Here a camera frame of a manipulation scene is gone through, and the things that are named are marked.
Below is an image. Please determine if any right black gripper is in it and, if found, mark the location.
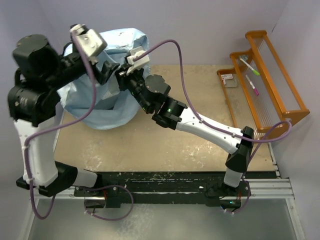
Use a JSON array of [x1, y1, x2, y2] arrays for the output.
[[115, 62, 153, 112]]

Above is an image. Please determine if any light blue pillowcase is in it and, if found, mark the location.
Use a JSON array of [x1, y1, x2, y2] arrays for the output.
[[57, 28, 149, 130]]

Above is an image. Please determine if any white pillow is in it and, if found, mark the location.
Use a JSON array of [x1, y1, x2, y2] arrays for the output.
[[100, 81, 120, 110]]

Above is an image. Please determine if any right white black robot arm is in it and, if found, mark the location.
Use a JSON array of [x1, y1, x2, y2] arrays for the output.
[[115, 64, 254, 196]]

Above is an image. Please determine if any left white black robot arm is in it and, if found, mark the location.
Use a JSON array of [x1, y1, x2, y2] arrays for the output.
[[7, 30, 115, 197]]

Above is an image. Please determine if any small clear plastic box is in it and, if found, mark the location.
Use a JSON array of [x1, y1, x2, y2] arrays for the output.
[[221, 73, 238, 88]]

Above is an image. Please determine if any orange wooden tiered rack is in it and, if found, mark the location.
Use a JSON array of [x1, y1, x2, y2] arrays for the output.
[[217, 30, 310, 139]]

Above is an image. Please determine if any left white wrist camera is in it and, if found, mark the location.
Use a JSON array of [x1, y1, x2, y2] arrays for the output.
[[69, 24, 108, 63]]

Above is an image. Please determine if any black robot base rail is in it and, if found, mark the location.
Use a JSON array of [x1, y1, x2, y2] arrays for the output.
[[74, 171, 251, 210]]

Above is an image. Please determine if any aluminium extrusion frame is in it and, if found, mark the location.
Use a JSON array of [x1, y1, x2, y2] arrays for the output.
[[19, 138, 305, 240]]

